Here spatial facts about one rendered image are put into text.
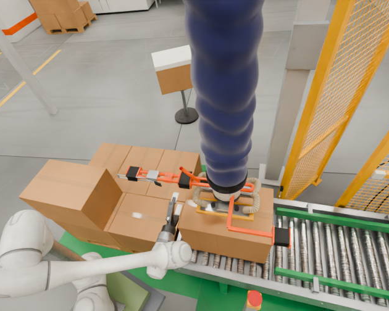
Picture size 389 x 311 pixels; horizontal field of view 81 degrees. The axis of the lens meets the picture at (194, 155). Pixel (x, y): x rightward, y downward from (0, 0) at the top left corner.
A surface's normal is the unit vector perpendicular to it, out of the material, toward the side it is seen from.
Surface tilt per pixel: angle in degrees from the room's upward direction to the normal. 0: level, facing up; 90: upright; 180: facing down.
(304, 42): 90
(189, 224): 0
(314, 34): 90
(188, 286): 0
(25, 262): 43
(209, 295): 0
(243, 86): 81
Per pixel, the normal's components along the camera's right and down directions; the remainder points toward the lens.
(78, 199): -0.11, -0.64
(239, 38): 0.23, 0.48
